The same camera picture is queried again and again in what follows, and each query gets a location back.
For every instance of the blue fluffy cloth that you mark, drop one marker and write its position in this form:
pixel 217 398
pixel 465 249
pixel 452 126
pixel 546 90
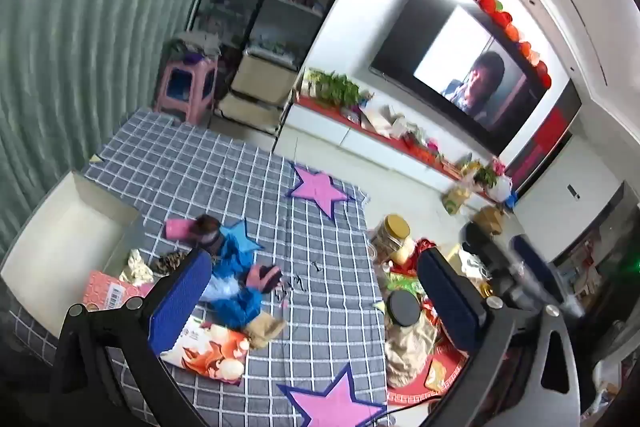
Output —
pixel 240 257

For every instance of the pile of snack packets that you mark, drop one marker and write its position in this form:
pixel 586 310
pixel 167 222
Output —
pixel 405 277

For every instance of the green and yellow bag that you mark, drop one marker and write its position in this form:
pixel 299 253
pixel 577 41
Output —
pixel 457 199

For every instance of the pink and black glove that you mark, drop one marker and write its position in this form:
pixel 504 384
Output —
pixel 265 278

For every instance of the brown basket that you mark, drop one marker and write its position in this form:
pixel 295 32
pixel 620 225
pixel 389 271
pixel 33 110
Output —
pixel 489 219

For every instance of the white vase with flowers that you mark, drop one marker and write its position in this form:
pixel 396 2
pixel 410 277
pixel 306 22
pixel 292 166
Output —
pixel 497 187

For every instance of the side shelf with packets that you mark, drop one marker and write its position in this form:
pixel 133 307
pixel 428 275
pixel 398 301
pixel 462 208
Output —
pixel 600 257

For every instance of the grey checked blanket with stars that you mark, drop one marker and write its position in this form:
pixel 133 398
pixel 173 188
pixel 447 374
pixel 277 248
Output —
pixel 200 167

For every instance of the jar with gold lid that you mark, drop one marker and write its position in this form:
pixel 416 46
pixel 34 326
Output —
pixel 392 237

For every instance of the white cardboard box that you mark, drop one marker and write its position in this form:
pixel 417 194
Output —
pixel 60 237

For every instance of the flat screen television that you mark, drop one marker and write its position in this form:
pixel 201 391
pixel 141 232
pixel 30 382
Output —
pixel 450 47

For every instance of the pink tissue packet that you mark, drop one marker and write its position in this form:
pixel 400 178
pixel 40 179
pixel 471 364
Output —
pixel 105 289

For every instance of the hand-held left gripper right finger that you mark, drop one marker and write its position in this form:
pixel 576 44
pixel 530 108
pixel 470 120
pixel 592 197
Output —
pixel 450 302

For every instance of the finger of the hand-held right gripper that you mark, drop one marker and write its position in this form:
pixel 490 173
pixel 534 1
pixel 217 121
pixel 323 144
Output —
pixel 480 242
pixel 530 257

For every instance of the pink plastic stool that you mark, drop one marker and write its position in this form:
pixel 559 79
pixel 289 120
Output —
pixel 182 92

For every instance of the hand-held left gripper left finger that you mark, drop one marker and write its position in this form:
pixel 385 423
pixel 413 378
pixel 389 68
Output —
pixel 180 302

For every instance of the green potted plant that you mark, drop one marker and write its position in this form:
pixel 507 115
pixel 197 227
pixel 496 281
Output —
pixel 337 87

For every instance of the green curtain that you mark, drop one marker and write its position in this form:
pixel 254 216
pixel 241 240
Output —
pixel 90 32

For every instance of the printed snack packet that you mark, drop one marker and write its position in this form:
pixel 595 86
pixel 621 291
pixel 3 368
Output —
pixel 215 352

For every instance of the red round tray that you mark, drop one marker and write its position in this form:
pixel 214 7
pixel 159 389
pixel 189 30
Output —
pixel 405 394

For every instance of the cream storage rack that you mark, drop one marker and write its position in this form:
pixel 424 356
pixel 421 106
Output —
pixel 260 82

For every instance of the beige sock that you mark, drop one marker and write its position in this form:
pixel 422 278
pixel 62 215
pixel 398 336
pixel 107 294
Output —
pixel 265 331

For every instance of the cream polka dot scrunchie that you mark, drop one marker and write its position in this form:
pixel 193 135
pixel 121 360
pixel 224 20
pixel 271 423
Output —
pixel 135 266

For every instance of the colourful paper ball garland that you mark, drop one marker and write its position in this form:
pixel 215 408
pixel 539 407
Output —
pixel 495 4

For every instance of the white and red television cabinet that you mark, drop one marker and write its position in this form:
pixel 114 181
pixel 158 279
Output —
pixel 360 142

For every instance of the cream paper box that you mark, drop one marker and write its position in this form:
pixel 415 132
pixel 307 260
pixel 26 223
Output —
pixel 385 122

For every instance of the jar with black lid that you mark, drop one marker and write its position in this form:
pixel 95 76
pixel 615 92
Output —
pixel 405 312

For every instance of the grey purple cloth bundle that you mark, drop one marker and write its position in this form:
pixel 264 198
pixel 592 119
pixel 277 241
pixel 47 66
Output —
pixel 195 47

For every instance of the leopard print scrunchie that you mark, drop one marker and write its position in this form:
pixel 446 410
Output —
pixel 167 263

